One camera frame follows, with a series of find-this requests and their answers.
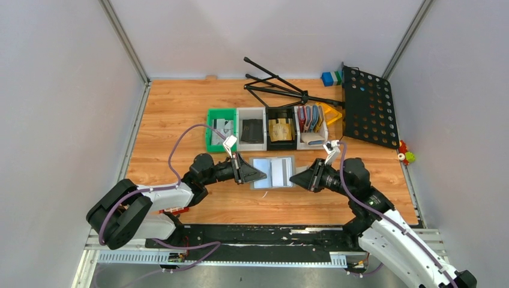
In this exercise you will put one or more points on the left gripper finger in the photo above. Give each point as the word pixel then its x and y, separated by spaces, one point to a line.
pixel 244 166
pixel 252 175

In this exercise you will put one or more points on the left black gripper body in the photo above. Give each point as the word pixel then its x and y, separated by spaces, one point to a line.
pixel 236 165

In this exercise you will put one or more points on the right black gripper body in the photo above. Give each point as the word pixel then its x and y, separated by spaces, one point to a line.
pixel 319 180

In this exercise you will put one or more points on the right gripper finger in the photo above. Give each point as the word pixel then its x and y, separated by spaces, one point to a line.
pixel 304 173
pixel 306 183

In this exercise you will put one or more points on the white silver credit card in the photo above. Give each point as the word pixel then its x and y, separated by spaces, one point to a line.
pixel 281 171

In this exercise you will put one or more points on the grey card holder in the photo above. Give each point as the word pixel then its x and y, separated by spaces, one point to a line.
pixel 263 164

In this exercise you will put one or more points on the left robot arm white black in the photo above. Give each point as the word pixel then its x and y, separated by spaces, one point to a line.
pixel 129 211

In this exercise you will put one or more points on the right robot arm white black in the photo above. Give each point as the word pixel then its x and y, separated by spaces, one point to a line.
pixel 379 229

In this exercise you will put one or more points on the white cards in green bin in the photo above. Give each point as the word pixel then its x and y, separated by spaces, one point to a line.
pixel 224 127

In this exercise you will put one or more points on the white plastic bin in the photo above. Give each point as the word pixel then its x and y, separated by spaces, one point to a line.
pixel 251 113

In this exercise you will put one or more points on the white bin with wallets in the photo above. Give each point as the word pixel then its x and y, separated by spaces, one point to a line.
pixel 312 130

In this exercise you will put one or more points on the green plastic bin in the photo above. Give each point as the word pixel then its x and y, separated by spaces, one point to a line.
pixel 225 113

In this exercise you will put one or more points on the yellow brown packet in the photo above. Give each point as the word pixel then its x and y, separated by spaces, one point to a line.
pixel 281 129

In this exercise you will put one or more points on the black plastic bin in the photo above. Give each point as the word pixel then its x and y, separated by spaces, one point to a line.
pixel 281 112

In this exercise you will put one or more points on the red toy brick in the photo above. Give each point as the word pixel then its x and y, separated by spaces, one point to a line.
pixel 174 211

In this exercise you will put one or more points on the black perforated stand plate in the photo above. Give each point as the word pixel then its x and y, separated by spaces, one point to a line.
pixel 368 111

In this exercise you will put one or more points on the black music stand tripod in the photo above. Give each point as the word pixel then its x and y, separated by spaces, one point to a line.
pixel 274 84

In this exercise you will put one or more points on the small colourful toy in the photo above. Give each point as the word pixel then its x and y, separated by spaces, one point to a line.
pixel 404 155

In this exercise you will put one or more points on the blue green toy blocks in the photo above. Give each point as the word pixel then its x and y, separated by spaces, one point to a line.
pixel 333 78

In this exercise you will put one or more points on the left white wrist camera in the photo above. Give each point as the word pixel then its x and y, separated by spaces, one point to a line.
pixel 228 143

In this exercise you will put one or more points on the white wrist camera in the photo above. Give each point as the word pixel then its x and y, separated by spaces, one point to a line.
pixel 228 143
pixel 332 149

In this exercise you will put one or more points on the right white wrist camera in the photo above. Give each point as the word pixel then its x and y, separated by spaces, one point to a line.
pixel 332 149

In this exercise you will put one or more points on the yellow triangle frame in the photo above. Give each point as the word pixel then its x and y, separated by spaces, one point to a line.
pixel 327 114

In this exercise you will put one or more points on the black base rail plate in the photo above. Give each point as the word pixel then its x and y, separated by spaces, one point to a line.
pixel 244 245

